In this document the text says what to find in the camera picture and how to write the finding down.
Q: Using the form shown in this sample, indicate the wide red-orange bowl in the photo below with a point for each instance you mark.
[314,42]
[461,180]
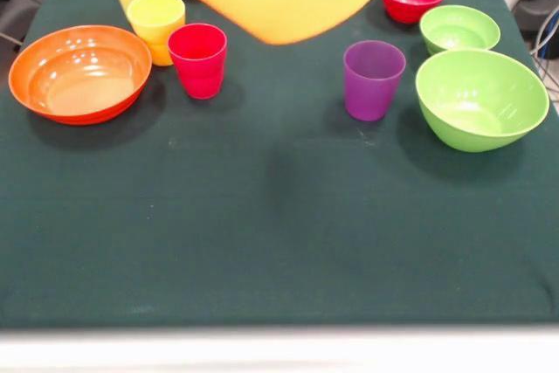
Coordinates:
[80,80]

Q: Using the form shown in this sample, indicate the yellow cup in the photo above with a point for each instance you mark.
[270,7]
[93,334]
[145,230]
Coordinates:
[156,23]

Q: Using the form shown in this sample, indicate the pink cup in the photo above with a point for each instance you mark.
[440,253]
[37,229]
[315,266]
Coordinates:
[198,67]

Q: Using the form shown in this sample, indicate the dark green tablecloth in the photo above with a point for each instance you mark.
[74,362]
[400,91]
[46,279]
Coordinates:
[131,216]

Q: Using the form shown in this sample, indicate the purple cup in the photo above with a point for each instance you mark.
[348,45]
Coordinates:
[371,84]

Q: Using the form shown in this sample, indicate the small green bowl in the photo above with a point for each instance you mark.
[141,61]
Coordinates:
[458,32]

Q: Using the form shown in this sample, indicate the large green bowl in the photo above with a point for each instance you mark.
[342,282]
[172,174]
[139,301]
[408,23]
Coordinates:
[480,102]

